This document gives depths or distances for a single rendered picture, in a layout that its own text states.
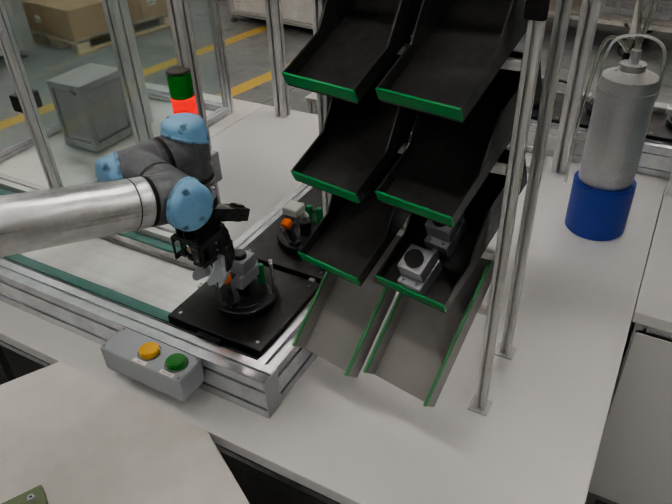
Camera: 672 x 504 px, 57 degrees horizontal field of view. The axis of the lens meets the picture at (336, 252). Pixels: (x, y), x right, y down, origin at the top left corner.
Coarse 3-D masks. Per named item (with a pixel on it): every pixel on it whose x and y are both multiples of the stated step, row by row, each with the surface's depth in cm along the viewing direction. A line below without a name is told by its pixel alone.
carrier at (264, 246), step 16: (288, 208) 163; (304, 208) 165; (320, 208) 153; (272, 224) 161; (304, 224) 150; (256, 240) 155; (272, 240) 155; (288, 240) 151; (304, 240) 151; (256, 256) 149; (272, 256) 149; (288, 256) 149; (288, 272) 146; (304, 272) 144; (320, 272) 143
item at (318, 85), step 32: (352, 0) 97; (384, 0) 96; (416, 0) 88; (320, 32) 94; (352, 32) 94; (384, 32) 92; (320, 64) 92; (352, 64) 90; (384, 64) 87; (352, 96) 85
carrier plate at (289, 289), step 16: (208, 288) 140; (288, 288) 139; (304, 288) 139; (192, 304) 136; (208, 304) 136; (288, 304) 135; (304, 304) 135; (176, 320) 132; (192, 320) 131; (208, 320) 131; (224, 320) 131; (256, 320) 131; (272, 320) 131; (288, 320) 131; (224, 336) 127; (240, 336) 127; (256, 336) 127; (272, 336) 127; (256, 352) 124
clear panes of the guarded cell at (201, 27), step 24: (192, 0) 228; (192, 24) 234; (0, 48) 211; (0, 72) 213; (216, 72) 241; (0, 96) 215; (216, 96) 247; (0, 120) 218; (24, 120) 226; (0, 144) 220
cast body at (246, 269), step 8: (240, 248) 132; (240, 256) 128; (248, 256) 130; (240, 264) 128; (248, 264) 130; (256, 264) 133; (232, 272) 130; (240, 272) 129; (248, 272) 131; (256, 272) 133; (232, 280) 130; (240, 280) 129; (248, 280) 131; (240, 288) 130
